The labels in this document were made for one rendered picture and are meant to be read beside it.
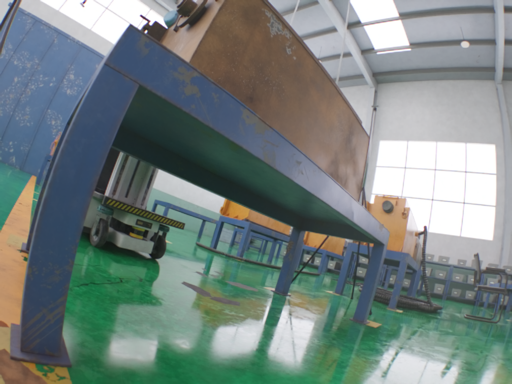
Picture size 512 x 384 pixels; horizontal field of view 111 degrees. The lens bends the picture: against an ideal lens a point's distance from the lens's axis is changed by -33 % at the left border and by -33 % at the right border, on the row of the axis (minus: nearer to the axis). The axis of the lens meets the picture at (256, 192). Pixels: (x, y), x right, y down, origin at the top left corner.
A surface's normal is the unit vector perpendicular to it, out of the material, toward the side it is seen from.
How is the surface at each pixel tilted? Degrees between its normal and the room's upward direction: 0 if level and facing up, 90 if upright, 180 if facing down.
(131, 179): 90
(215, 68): 90
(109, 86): 90
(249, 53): 90
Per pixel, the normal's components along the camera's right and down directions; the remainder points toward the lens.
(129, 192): 0.82, 0.13
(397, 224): -0.62, -0.33
